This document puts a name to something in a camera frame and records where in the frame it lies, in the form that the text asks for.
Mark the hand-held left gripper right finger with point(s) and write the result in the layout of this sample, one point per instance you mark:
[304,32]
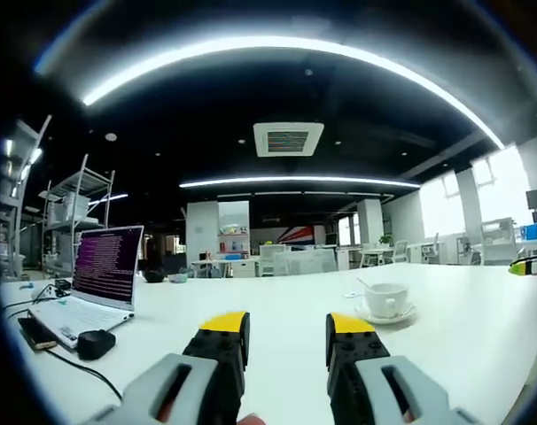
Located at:
[357,354]

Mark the blue storage bin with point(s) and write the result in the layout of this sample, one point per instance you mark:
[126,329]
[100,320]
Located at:
[531,231]

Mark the black computer monitor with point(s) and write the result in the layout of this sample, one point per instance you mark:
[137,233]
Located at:
[534,198]

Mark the dark round object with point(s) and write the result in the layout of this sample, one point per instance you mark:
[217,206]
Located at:
[154,276]

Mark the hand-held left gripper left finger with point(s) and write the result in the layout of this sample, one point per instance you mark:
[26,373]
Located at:
[215,363]

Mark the black smartphone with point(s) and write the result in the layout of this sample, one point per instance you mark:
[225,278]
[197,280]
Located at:
[36,334]

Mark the white coffee cup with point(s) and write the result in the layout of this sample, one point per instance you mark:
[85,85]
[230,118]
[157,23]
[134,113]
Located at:
[383,301]

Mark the white office cabinet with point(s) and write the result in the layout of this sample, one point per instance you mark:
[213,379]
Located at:
[304,261]

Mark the long ceiling light strip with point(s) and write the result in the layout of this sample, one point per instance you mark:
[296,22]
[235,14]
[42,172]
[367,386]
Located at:
[268,43]
[295,179]

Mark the ceiling air conditioner vent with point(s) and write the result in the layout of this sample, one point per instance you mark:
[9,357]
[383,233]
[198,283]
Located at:
[288,139]

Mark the black computer mouse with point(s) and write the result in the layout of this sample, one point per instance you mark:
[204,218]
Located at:
[95,345]

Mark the bright window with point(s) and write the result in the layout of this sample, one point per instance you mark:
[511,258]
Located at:
[445,212]

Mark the green potted plant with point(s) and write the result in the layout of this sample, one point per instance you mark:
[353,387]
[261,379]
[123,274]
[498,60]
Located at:
[386,240]

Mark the white office chair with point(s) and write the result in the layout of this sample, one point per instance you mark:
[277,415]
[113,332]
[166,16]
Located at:
[400,251]

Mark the short ceiling light strip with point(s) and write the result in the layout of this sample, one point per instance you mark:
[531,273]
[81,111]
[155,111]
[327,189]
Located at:
[113,197]

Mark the white laptop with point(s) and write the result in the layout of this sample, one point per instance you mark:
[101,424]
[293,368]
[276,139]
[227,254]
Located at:
[104,265]

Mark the red white blue wall decoration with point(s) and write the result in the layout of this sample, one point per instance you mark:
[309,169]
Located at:
[301,234]

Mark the white tabletop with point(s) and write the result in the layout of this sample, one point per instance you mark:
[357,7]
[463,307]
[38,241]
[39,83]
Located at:
[273,296]

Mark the white pillar with display shelves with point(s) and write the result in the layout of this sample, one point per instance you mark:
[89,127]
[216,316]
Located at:
[202,230]

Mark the white coffee tray saucer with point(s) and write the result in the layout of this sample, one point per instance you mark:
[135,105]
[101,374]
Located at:
[406,315]

